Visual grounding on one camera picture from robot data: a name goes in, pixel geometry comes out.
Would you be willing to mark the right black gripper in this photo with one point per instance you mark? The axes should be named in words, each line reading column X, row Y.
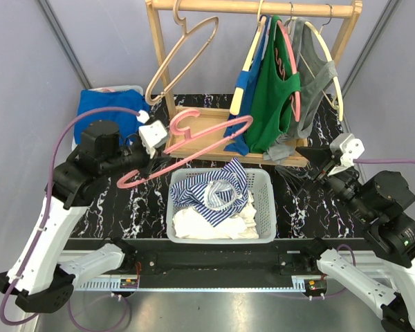
column 321, row 156

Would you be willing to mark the black marble pattern mat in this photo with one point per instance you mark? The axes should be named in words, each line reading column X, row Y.
column 140, row 212

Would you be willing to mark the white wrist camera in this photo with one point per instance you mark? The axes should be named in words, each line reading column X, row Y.
column 153, row 134
column 346, row 148

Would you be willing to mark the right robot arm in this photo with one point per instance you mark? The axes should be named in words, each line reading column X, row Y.
column 379, row 205

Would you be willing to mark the blue white striped tank top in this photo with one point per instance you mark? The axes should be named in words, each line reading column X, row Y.
column 215, row 195

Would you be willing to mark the green tank top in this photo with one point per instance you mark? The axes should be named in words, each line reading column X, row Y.
column 271, row 106

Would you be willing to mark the grey plastic laundry basket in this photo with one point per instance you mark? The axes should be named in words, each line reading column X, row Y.
column 260, row 186

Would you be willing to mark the pink hanger with green top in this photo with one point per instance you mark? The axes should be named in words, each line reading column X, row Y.
column 295, row 98

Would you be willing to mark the white crumpled garments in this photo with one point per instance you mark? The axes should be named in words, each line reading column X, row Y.
column 189, row 224

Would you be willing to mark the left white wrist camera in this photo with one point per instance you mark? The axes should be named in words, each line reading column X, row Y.
column 153, row 134

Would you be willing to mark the grey tank top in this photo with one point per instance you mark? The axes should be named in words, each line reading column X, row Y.
column 317, row 72

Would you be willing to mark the small grey basket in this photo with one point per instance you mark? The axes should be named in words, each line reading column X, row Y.
column 74, row 147

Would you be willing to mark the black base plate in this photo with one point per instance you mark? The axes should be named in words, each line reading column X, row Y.
column 165, row 264

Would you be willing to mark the blue folded cloth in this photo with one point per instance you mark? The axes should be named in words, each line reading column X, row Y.
column 107, row 103

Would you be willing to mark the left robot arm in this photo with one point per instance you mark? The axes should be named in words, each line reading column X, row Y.
column 40, row 283

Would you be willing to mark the cream wooden hanger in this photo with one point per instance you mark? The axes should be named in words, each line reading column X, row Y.
column 244, row 75

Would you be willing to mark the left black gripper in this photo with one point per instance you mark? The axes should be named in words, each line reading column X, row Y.
column 151, row 164

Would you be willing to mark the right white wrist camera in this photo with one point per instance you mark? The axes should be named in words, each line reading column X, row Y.
column 346, row 148

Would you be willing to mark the wooden clothes rack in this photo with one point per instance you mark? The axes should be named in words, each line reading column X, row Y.
column 161, row 85

